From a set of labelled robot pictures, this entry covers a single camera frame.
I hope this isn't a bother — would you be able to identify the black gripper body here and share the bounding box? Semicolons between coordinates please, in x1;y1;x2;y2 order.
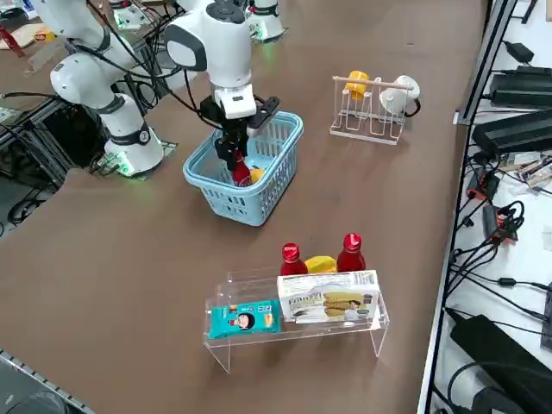
198;97;250;146

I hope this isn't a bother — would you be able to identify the red drink bottle white script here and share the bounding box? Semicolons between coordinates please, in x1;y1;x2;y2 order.
230;150;254;187

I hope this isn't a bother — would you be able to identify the blue plastic basket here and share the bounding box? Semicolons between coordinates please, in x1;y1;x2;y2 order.
182;110;304;228

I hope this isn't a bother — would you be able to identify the yellow plastic fruit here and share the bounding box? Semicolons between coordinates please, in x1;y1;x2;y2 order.
304;254;338;275

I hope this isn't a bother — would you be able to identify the clear acrylic rack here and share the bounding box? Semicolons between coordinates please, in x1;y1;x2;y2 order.
202;269;392;374

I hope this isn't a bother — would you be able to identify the yellow cup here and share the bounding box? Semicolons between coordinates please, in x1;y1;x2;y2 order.
343;70;370;101

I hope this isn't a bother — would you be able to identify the teal snack packet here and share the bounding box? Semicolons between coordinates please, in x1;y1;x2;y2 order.
208;298;282;340

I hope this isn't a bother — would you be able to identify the white cracker box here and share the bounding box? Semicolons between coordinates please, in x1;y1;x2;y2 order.
276;270;383;324

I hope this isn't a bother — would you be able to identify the red metal stand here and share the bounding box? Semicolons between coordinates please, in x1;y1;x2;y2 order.
0;23;27;58

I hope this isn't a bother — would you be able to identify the orange black electronic module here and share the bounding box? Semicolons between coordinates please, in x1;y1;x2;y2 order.
467;168;502;202

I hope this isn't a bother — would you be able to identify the grey black electronic module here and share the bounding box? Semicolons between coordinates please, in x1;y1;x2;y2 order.
481;204;519;246

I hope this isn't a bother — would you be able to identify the black power supply brick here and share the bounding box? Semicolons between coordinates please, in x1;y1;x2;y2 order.
471;107;552;156
489;71;552;110

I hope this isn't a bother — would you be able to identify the small black power adapter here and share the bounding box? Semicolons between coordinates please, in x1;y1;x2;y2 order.
503;41;536;64

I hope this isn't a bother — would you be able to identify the large black power supply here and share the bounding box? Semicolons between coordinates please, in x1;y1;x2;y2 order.
449;313;552;414

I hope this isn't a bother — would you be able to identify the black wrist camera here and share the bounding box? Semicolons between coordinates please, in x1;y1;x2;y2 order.
248;96;280;139

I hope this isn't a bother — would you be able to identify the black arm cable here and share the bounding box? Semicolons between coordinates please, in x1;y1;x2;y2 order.
85;0;229;130

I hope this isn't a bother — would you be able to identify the white wire cup rack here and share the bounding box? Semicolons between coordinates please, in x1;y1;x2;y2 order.
329;75;422;147

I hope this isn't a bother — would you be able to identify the white cup black handle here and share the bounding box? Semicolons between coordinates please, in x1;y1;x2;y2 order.
379;74;422;118

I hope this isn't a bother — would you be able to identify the aluminium profile rail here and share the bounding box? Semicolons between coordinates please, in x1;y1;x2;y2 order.
453;0;518;127

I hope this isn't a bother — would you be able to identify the grey aluminium rail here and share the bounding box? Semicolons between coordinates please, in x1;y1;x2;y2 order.
0;347;94;414

